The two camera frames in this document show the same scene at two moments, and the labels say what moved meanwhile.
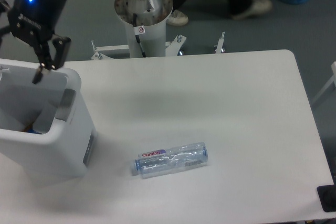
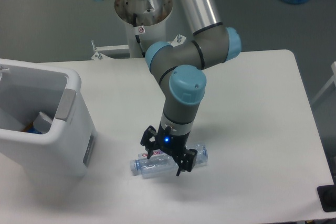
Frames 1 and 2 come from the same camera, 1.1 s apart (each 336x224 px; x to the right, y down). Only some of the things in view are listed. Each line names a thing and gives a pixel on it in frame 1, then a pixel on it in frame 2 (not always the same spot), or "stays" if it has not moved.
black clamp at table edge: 327,196 stays
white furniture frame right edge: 332,79 stays
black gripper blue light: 33,18 -> 171,142
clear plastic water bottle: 171,160 stays
